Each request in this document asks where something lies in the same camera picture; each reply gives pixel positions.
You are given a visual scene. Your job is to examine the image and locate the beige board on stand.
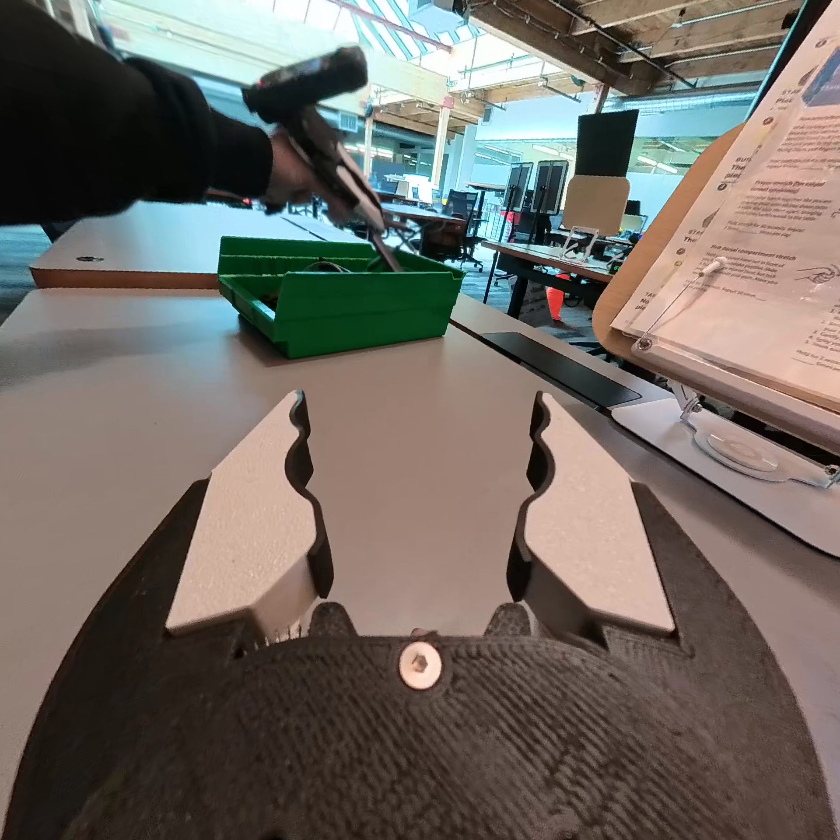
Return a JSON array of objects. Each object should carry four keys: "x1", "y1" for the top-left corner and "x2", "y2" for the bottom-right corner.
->
[{"x1": 561, "y1": 175, "x2": 631, "y2": 260}]

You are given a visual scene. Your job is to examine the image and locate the wooden document stand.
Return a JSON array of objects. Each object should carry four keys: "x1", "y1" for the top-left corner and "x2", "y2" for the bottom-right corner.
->
[{"x1": 592, "y1": 121, "x2": 840, "y2": 460}]

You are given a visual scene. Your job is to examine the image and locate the person's left hand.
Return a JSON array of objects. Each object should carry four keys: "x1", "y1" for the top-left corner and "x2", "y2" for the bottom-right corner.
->
[{"x1": 264, "y1": 128, "x2": 333, "y2": 217}]

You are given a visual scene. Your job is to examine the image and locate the wooden background desk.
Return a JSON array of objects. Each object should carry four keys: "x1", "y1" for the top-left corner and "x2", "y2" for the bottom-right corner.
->
[{"x1": 481, "y1": 239, "x2": 618, "y2": 309}]

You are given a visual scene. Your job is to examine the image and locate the white table with wooden edge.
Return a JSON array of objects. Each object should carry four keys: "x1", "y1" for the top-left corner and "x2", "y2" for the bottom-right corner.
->
[{"x1": 29, "y1": 203, "x2": 358, "y2": 290}]

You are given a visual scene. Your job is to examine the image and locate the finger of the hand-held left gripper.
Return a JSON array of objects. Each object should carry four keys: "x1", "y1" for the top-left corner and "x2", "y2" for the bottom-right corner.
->
[
  {"x1": 364, "y1": 225, "x2": 405, "y2": 274},
  {"x1": 331, "y1": 176, "x2": 389, "y2": 233}
]

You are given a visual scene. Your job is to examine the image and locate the laminated instruction sheets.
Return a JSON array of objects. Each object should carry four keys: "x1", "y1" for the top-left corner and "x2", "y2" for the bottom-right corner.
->
[{"x1": 610, "y1": 0, "x2": 840, "y2": 411}]

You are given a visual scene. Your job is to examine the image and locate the black table cable tray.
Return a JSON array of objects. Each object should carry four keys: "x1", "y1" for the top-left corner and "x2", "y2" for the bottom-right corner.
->
[{"x1": 482, "y1": 331, "x2": 643, "y2": 409}]

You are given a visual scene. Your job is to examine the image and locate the green plastic bin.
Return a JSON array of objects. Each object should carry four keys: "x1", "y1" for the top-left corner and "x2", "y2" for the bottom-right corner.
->
[{"x1": 218, "y1": 236, "x2": 466, "y2": 360}]

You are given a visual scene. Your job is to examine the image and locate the black office chair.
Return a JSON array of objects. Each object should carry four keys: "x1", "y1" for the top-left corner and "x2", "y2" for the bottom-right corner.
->
[{"x1": 420, "y1": 190, "x2": 487, "y2": 273}]

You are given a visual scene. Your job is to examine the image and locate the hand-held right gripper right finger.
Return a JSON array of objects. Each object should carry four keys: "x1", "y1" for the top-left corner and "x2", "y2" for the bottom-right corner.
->
[{"x1": 507, "y1": 391, "x2": 677, "y2": 647}]

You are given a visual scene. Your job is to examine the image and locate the dark wooden desk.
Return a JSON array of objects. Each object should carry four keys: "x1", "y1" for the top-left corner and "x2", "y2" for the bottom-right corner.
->
[{"x1": 381, "y1": 203, "x2": 467, "y2": 257}]

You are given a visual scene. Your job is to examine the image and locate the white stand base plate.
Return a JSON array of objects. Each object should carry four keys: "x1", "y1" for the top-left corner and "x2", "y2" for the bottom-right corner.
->
[{"x1": 613, "y1": 381, "x2": 840, "y2": 559}]

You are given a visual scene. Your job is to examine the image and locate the black metal post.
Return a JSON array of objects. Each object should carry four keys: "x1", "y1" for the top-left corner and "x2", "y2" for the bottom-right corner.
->
[{"x1": 748, "y1": 0, "x2": 816, "y2": 120}]

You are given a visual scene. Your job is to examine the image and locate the black acoustic panel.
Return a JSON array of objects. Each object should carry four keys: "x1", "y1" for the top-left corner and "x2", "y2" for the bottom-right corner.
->
[{"x1": 576, "y1": 109, "x2": 639, "y2": 178}]

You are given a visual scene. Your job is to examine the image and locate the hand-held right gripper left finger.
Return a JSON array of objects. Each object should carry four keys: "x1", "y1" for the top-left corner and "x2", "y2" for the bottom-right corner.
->
[{"x1": 165, "y1": 390, "x2": 334, "y2": 639}]

